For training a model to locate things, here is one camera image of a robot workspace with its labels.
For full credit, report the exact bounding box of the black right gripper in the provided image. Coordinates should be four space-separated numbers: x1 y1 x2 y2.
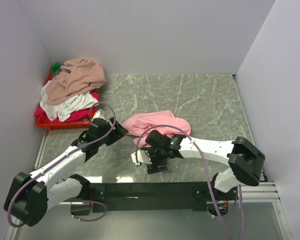
143 146 168 175

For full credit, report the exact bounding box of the pink t shirt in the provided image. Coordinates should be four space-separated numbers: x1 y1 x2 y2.
121 109 192 146

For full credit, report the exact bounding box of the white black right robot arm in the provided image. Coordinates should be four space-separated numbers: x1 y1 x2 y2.
139 130 266 200

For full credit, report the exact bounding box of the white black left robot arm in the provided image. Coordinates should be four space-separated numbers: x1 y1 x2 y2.
3 117 128 227

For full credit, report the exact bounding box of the magenta t shirt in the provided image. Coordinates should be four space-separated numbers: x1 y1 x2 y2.
33 92 100 124

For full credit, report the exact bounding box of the black base beam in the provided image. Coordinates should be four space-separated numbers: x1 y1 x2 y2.
59 181 241 218

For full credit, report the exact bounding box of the white t shirt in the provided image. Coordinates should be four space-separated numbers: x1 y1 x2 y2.
39 80 99 123

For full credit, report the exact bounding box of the beige t shirt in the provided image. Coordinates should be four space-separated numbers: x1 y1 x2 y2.
45 58 107 105

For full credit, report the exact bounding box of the red plastic basket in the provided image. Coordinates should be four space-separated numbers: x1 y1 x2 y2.
34 68 100 130

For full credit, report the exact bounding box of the green garment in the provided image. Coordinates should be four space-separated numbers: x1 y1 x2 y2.
50 62 61 75

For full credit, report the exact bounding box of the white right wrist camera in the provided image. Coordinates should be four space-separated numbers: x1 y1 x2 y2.
131 150 152 166

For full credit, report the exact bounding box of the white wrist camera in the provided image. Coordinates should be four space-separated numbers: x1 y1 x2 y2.
90 109 106 123
131 150 152 166

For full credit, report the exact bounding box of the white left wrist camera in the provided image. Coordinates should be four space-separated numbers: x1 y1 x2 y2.
90 109 106 123

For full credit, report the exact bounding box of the aluminium frame rail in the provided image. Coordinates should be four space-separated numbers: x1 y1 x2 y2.
3 129 293 240

